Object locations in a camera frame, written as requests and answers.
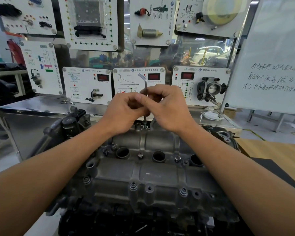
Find person's left hand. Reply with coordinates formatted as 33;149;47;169
101;92;150;135

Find person's right hand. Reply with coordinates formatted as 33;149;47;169
134;84;200;135

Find silver hex key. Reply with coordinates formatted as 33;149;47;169
137;73;148;128

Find grey metal engine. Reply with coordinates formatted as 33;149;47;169
27;107;241;230

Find person's left forearm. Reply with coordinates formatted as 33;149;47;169
0;120;115;236

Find person's right forearm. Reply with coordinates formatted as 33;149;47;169
184;125;295;236

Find engine on beige stand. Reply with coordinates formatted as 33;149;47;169
0;70;28;161

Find black engine on trolley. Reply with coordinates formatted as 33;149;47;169
0;62;35;106

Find white panel throttle body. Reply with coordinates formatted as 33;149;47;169
171;66;231;107

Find white panel curve graph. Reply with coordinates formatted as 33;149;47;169
112;67;167;95

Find white panel black lever sensor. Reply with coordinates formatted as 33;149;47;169
62;67;113;105

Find black throttle body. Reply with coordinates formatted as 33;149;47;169
197;77;228;102

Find cardboard box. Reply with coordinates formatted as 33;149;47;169
224;108;242;119

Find white panel green red labels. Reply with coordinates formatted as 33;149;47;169
20;41;64;96

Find white panel brass filter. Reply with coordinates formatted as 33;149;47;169
129;0;176;46

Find white sensor training panel board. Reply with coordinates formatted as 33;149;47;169
0;0;261;163

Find white panel control module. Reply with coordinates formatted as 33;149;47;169
58;0;119;52

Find white panel yellow disc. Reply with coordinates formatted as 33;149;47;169
175;0;254;38

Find yellow blue disc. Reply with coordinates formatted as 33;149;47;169
203;0;245;26

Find clear cased control module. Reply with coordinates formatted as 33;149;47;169
72;0;106;38

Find large whiteboard on stand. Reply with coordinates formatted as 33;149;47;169
222;0;295;132

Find red hoist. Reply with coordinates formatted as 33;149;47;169
6;38;26;66

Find black accelerator pedal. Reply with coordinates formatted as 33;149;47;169
0;2;23;17

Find grey wall cabinet orange strip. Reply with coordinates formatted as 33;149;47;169
0;30;28;63

